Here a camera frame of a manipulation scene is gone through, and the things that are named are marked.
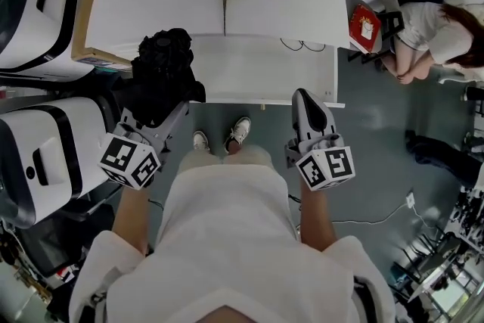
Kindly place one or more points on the person's beige trousers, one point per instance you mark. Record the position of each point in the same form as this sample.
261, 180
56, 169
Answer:
242, 155

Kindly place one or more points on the white and black machine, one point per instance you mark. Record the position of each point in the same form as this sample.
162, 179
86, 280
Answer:
41, 159
34, 19

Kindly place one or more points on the person's left white shoe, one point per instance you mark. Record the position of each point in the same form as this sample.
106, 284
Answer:
201, 141

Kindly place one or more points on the person's left forearm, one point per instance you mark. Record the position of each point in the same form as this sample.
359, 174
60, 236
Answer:
134, 215

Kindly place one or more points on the cluttered white shelf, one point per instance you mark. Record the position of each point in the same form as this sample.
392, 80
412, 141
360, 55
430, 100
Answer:
467, 215

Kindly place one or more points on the white power socket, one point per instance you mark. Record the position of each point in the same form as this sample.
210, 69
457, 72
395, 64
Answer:
410, 200

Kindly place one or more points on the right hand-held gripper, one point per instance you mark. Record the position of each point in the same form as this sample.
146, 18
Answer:
329, 166

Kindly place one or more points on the red box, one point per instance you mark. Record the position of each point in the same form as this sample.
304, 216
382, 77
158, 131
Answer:
365, 28

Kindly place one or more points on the person's right white shoe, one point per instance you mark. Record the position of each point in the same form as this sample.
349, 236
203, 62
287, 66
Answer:
238, 132

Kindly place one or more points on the white drawer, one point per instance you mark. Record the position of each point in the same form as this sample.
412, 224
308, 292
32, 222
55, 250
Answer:
261, 72

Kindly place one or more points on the person's white shoe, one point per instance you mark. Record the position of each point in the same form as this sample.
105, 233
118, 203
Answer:
201, 141
238, 132

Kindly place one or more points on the black metal frame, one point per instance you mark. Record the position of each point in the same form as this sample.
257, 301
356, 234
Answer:
427, 257

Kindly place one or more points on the person's right forearm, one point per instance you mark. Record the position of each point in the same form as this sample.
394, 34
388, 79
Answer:
315, 219

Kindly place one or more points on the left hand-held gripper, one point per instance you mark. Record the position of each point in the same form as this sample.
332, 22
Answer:
128, 159

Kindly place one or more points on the brown cardboard box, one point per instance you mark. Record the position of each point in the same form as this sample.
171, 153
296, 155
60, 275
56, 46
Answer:
81, 30

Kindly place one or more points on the black umbrella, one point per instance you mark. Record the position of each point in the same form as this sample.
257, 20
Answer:
164, 75

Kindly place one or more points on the person's white shirt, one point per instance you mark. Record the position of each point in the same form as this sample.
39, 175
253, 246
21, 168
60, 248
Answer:
227, 238

